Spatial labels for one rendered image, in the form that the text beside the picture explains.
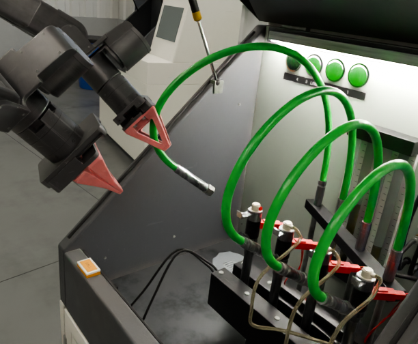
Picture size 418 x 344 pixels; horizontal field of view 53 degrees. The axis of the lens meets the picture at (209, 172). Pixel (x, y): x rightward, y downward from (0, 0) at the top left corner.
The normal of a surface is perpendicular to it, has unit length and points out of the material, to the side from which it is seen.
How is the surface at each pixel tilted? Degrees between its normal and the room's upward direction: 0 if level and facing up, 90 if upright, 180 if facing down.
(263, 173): 90
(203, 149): 90
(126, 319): 0
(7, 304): 0
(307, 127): 90
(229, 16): 90
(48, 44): 63
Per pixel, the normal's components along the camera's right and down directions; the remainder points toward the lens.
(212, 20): 0.50, 0.37
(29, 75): -0.10, -0.03
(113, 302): 0.10, -0.92
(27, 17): 0.11, 0.09
